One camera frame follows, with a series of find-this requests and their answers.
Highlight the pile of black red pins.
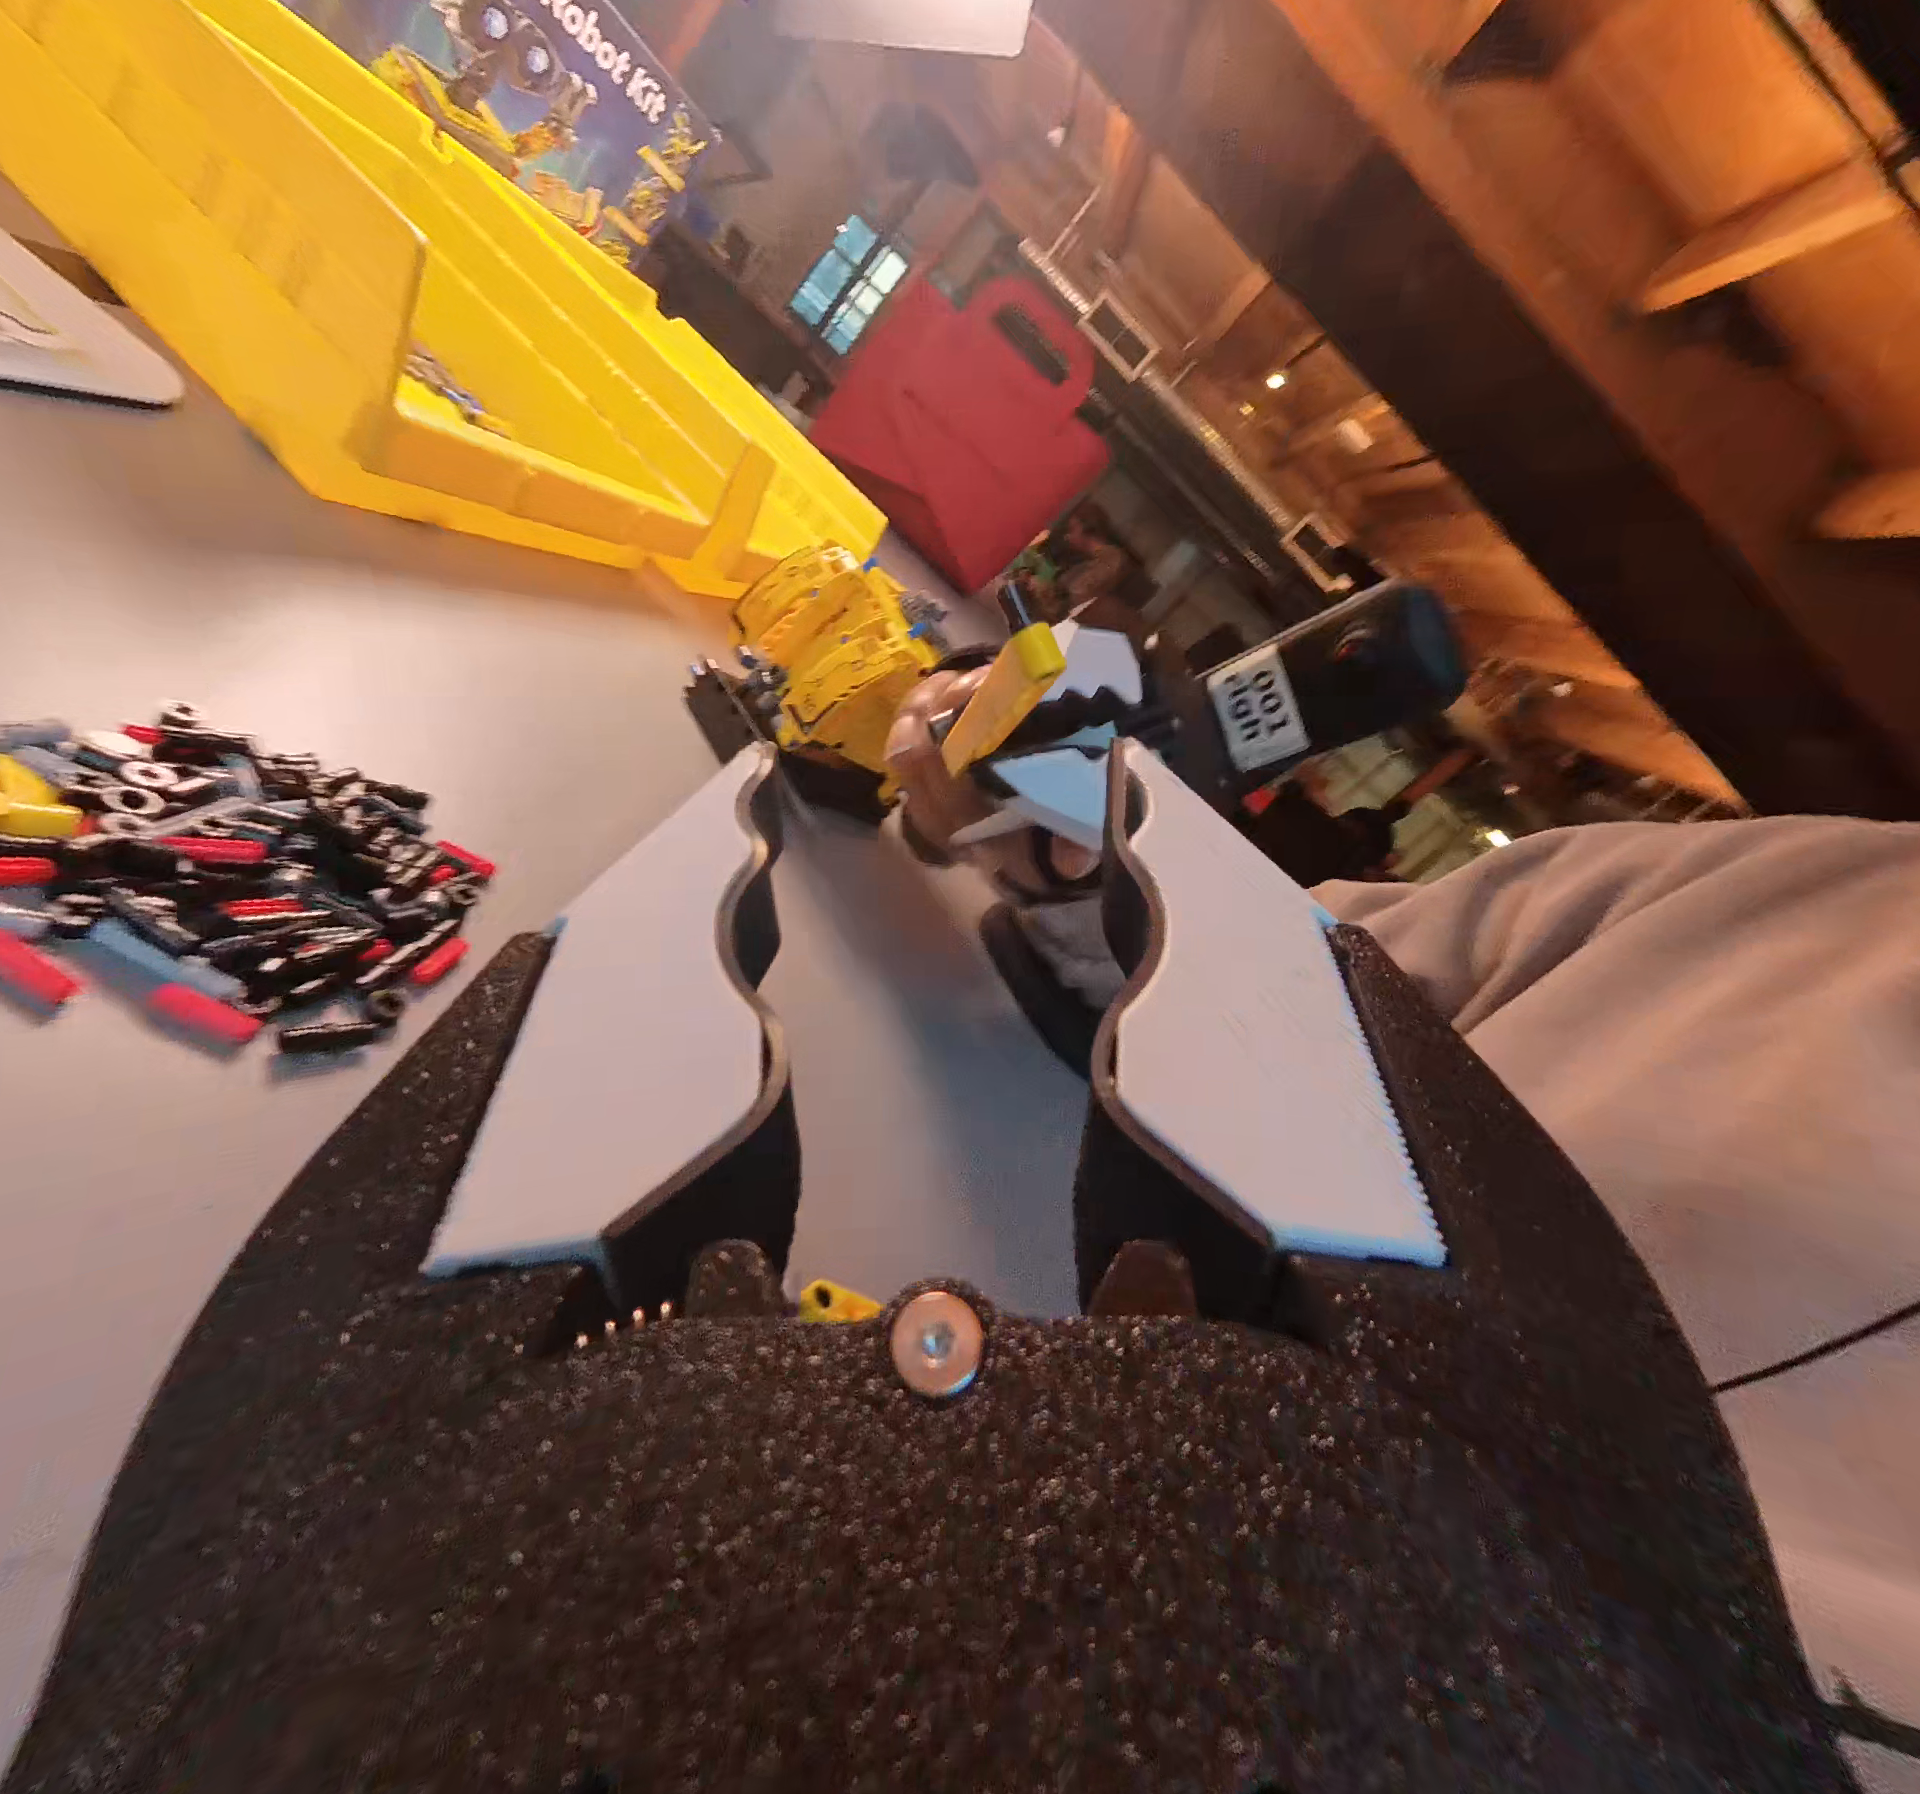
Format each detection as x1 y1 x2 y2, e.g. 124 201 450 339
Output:
0 698 500 1058

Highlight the yellow bin with divider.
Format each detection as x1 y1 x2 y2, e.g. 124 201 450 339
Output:
0 0 781 579

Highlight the yellow block robot model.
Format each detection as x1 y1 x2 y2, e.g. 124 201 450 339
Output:
688 544 958 823

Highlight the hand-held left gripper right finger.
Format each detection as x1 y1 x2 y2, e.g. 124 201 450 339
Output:
1071 736 1452 1340

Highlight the heap of assorted small parts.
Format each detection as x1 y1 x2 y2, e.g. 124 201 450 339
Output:
395 344 514 441

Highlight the white wooden book stand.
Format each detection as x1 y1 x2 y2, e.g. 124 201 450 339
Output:
0 226 186 413

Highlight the dark blue toy box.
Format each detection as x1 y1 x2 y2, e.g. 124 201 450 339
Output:
126 0 724 276

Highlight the red felt bag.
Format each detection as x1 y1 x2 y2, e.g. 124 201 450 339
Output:
806 270 1116 599

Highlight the long yellow perforated beam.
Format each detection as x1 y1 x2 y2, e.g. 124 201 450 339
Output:
876 622 1070 808

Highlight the black earphone cord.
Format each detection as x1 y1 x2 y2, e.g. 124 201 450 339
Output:
1710 1299 1920 1394

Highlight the metal air duct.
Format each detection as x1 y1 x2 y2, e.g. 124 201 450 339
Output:
1020 234 1354 585

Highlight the person's right forearm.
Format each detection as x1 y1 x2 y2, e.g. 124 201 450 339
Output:
983 818 1920 1064

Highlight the grey desk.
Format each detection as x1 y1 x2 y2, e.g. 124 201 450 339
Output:
0 175 1119 1676

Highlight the person's right hand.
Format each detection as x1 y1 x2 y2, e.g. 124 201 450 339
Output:
881 669 1122 915

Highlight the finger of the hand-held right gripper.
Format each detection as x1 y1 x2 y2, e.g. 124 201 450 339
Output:
1046 622 1150 719
954 748 1122 855

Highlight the person's grey hoodie torso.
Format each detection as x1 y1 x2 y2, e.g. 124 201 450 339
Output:
1459 909 1920 1755

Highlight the yellow plastic bin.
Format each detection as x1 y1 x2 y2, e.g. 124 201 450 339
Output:
88 0 891 599

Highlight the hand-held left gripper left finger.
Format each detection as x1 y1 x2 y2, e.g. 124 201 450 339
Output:
423 745 803 1340

